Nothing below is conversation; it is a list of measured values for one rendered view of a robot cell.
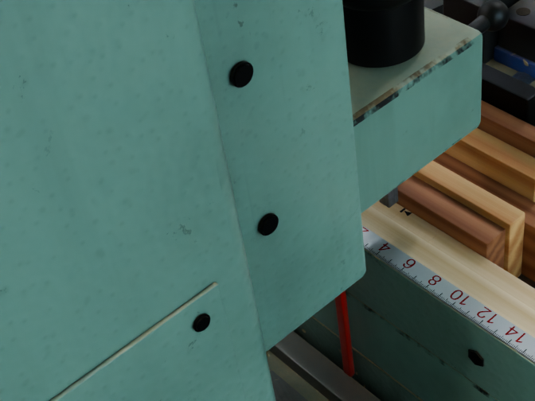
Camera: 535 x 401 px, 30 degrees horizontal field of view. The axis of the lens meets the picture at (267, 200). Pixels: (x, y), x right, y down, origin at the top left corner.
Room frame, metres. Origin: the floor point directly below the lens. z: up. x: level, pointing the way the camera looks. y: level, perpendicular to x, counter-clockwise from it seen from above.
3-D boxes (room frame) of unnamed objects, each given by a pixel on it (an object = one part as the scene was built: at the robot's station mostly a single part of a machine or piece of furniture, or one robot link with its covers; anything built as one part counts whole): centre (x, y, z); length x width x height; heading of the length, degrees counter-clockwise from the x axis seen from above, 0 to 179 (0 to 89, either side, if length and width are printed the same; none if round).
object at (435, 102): (0.46, -0.06, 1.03); 0.14 x 0.07 x 0.09; 125
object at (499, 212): (0.52, -0.08, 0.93); 0.24 x 0.01 x 0.06; 35
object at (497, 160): (0.52, -0.13, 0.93); 0.15 x 0.02 x 0.07; 35
